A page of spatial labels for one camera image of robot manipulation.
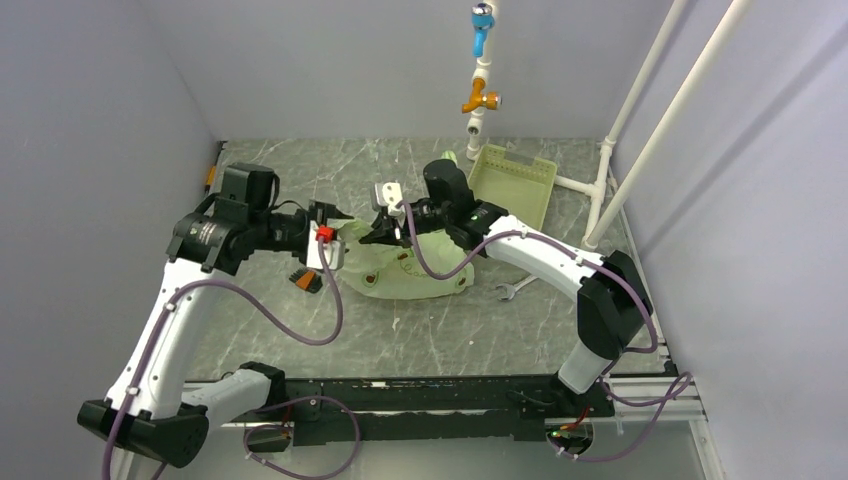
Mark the light green plastic bag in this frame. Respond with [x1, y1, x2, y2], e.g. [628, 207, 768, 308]
[329, 149, 477, 301]

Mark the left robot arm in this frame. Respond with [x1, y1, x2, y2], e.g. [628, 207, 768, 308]
[77, 163, 344, 468]

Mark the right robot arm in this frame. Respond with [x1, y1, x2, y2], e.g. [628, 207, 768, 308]
[361, 159, 658, 415]

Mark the orange black hex key set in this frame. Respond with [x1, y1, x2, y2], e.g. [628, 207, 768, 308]
[288, 267, 323, 294]

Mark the pale yellow plastic basket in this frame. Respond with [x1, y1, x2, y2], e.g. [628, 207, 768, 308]
[468, 144, 558, 230]

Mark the silver wrench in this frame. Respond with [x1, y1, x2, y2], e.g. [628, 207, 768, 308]
[495, 275, 537, 302]

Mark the orange tap valve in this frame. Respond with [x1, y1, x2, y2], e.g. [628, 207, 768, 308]
[461, 77, 502, 114]

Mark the blue tap valve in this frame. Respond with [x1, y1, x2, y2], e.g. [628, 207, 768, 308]
[471, 2, 496, 58]

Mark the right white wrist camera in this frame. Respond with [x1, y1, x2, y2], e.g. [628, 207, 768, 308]
[370, 182, 404, 218]

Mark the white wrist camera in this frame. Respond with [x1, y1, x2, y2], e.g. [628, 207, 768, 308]
[305, 221, 346, 271]
[370, 182, 404, 218]

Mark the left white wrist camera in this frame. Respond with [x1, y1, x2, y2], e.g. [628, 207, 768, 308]
[305, 221, 346, 271]

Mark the orange handled tool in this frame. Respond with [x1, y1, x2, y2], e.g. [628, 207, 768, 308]
[203, 141, 226, 195]

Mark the white pvc pipe frame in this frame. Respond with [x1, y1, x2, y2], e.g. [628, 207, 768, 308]
[458, 1, 732, 251]

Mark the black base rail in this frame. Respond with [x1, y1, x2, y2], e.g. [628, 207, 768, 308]
[237, 374, 615, 446]

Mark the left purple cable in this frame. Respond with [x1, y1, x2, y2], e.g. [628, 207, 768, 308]
[100, 235, 362, 480]

